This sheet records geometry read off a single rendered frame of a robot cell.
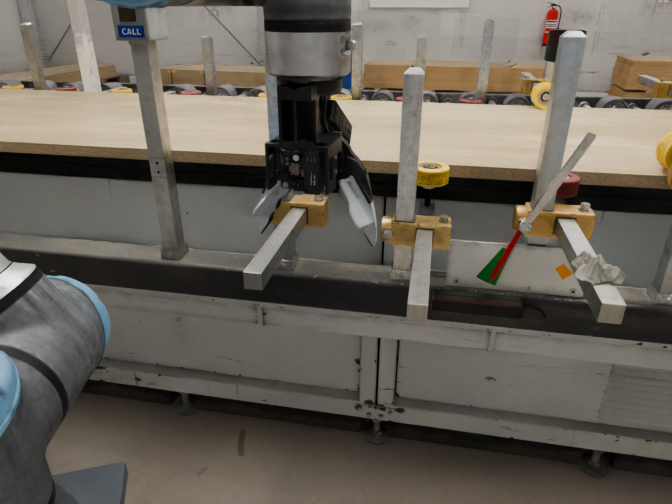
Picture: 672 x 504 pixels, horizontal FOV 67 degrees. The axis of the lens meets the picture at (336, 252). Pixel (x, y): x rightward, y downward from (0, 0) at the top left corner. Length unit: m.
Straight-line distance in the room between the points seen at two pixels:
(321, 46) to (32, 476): 0.54
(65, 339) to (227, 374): 0.99
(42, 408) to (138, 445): 1.10
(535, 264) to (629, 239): 0.33
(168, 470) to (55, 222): 0.78
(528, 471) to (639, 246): 0.73
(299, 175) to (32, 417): 0.39
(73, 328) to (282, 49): 0.45
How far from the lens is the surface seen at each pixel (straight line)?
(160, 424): 1.82
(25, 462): 0.67
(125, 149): 1.36
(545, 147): 0.98
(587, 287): 0.81
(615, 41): 8.29
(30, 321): 0.74
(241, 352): 1.60
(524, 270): 1.05
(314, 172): 0.55
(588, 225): 1.03
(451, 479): 1.62
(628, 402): 1.61
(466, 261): 1.03
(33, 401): 0.68
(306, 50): 0.54
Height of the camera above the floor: 1.21
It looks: 26 degrees down
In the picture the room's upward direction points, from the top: straight up
